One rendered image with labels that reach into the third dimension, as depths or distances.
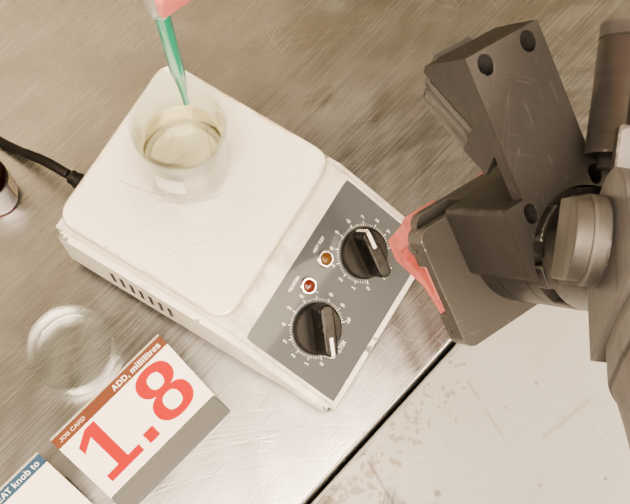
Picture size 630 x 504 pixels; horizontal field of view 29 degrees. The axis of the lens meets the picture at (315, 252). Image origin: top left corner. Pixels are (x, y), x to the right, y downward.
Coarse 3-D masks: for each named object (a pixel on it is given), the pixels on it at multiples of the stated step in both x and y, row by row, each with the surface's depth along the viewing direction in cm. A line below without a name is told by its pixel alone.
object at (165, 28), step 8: (168, 16) 52; (160, 24) 52; (168, 24) 53; (160, 32) 53; (168, 32) 53; (168, 40) 54; (176, 40) 55; (168, 48) 55; (176, 48) 55; (168, 56) 56; (176, 56) 56; (168, 64) 57; (176, 64) 57; (176, 72) 58; (184, 72) 58; (176, 80) 59; (184, 80) 59; (184, 88) 60; (184, 96) 61; (184, 104) 62
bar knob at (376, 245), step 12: (360, 228) 75; (348, 240) 74; (360, 240) 74; (372, 240) 74; (384, 240) 76; (348, 252) 74; (360, 252) 75; (372, 252) 74; (384, 252) 76; (348, 264) 74; (360, 264) 75; (372, 264) 74; (384, 264) 74; (360, 276) 75; (372, 276) 75; (384, 276) 74
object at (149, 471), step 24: (192, 408) 77; (216, 408) 77; (168, 432) 76; (192, 432) 77; (72, 456) 73; (144, 456) 76; (168, 456) 76; (96, 480) 75; (120, 480) 75; (144, 480) 76
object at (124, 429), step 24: (168, 360) 75; (144, 384) 75; (168, 384) 75; (192, 384) 76; (120, 408) 74; (144, 408) 75; (168, 408) 76; (96, 432) 74; (120, 432) 75; (144, 432) 75; (96, 456) 74; (120, 456) 75
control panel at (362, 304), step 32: (352, 192) 75; (320, 224) 74; (352, 224) 75; (384, 224) 76; (320, 256) 74; (288, 288) 73; (320, 288) 74; (352, 288) 75; (384, 288) 76; (288, 320) 73; (352, 320) 75; (288, 352) 73; (352, 352) 75; (320, 384) 74
